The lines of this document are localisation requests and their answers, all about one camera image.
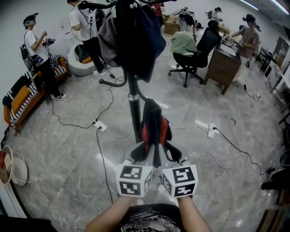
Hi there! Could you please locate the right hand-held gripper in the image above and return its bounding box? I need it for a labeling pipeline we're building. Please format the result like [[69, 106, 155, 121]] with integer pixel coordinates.
[[157, 145, 199, 198]]

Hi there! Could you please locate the black coat rack stand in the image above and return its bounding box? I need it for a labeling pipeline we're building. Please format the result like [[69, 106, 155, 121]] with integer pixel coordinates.
[[78, 0, 177, 144]]

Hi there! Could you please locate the person's left forearm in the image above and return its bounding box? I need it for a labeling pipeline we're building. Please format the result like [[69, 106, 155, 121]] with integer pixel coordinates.
[[85, 196, 137, 232]]

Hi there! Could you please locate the white power cable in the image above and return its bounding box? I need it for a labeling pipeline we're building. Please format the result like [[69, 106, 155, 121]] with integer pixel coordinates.
[[171, 126, 210, 130], [203, 135, 242, 169], [105, 123, 133, 139]]

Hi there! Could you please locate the ceiling light tube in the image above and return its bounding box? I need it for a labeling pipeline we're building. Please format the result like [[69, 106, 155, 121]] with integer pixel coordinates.
[[239, 0, 259, 11], [271, 0, 290, 15]]

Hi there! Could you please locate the green garment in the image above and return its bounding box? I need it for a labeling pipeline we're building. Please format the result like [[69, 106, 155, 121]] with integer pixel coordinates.
[[169, 30, 197, 56]]

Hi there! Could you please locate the white power strip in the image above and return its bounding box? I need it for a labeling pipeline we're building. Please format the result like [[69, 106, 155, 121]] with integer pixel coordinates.
[[94, 120, 108, 132], [208, 123, 217, 139]]

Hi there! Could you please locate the brown wooden furniture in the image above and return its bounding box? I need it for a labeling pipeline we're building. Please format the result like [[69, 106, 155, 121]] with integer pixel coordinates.
[[258, 208, 290, 232]]

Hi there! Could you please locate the black office chair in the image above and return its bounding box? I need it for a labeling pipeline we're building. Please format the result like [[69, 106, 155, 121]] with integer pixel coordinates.
[[168, 19, 222, 88]]

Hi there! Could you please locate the brown cardboard box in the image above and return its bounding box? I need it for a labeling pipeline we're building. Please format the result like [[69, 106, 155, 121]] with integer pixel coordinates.
[[164, 14, 181, 35]]

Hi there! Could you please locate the orange sofa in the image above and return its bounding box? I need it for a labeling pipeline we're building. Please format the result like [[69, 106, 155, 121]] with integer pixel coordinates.
[[2, 55, 70, 134]]

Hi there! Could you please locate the person's black printed shirt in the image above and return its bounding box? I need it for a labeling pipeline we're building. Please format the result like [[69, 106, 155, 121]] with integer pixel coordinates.
[[117, 203, 184, 232]]

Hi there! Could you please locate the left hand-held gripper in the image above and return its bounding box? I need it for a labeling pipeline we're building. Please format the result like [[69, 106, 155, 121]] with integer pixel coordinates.
[[116, 140, 157, 197]]

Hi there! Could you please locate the person's right forearm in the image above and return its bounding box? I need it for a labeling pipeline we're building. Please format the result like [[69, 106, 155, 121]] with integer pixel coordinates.
[[178, 196, 213, 232]]

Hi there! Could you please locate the white round pouf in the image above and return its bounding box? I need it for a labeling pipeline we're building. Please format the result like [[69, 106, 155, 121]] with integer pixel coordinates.
[[67, 46, 97, 77]]

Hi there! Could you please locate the brown wooden desk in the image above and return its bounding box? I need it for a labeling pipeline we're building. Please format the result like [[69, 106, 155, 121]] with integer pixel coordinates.
[[203, 37, 242, 96]]

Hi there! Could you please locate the black hanging garment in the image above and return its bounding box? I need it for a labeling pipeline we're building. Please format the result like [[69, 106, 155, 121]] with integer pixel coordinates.
[[115, 0, 157, 83]]

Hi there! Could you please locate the black charger cable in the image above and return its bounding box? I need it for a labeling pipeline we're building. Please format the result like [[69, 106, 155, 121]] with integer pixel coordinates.
[[243, 58, 258, 98]]

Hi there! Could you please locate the navy blue bag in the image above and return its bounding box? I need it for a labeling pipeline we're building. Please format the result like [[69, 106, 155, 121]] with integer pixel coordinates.
[[141, 4, 167, 60]]

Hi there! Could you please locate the large orange cushion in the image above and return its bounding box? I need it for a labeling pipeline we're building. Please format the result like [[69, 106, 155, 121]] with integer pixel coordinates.
[[10, 85, 31, 111]]

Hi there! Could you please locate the person's right white shoe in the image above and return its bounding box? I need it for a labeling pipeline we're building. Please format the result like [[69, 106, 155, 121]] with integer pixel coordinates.
[[154, 183, 179, 204]]

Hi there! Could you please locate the black and red garment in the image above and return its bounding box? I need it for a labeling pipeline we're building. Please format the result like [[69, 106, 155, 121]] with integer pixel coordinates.
[[138, 97, 173, 175]]

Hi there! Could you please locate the black backpack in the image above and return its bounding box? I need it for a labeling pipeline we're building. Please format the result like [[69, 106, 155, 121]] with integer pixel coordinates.
[[74, 44, 92, 64]]

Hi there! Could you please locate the beige box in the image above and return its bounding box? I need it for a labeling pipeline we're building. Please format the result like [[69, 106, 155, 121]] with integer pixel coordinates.
[[3, 153, 12, 172]]

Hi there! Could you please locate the black power cable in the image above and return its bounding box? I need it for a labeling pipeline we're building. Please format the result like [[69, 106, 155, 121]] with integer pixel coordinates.
[[95, 68, 125, 123], [214, 127, 269, 175], [96, 128, 114, 204], [50, 96, 97, 129]]

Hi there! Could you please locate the black cabinet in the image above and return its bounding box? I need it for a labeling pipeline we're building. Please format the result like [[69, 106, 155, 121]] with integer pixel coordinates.
[[0, 214, 53, 232]]

